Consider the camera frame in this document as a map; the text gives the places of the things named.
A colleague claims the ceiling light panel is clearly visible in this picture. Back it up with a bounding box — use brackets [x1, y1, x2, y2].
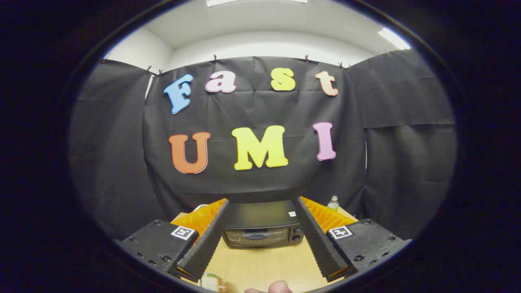
[378, 28, 412, 50]
[206, 0, 308, 7]

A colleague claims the toast sandwich with lettuce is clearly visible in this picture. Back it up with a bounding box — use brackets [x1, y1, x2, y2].
[199, 272, 229, 293]

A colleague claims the black toaster oven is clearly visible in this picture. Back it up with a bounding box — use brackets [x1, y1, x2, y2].
[222, 200, 305, 249]

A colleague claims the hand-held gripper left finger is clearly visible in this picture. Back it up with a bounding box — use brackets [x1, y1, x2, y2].
[116, 198, 230, 282]

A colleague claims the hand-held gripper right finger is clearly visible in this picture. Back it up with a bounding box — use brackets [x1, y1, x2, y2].
[294, 196, 412, 283]

